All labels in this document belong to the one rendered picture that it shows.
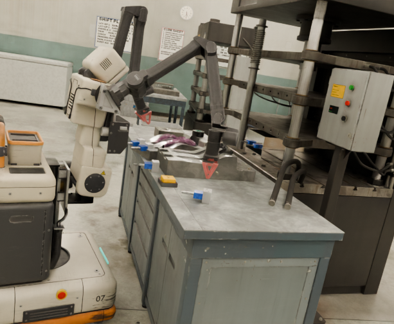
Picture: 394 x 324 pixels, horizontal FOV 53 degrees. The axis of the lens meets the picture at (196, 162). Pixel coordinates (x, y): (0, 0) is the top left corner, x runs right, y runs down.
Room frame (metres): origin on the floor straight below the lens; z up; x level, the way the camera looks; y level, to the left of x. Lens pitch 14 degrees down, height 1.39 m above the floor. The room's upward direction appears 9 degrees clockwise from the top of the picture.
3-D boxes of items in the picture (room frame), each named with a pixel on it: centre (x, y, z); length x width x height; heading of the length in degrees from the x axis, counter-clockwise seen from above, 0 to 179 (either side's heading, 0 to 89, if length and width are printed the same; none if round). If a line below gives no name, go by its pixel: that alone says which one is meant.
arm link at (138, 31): (2.29, 0.43, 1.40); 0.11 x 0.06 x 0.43; 30
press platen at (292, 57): (2.99, -0.69, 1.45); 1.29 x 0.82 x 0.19; 19
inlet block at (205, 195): (1.67, -0.02, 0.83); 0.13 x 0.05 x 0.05; 88
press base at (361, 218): (3.00, -0.68, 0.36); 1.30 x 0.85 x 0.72; 19
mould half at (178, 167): (2.15, -0.05, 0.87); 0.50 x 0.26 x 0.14; 109
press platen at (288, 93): (2.99, -0.70, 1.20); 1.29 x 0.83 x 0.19; 19
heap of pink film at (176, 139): (2.45, 0.15, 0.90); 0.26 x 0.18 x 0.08; 126
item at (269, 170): (3.00, -0.69, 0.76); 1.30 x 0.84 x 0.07; 19
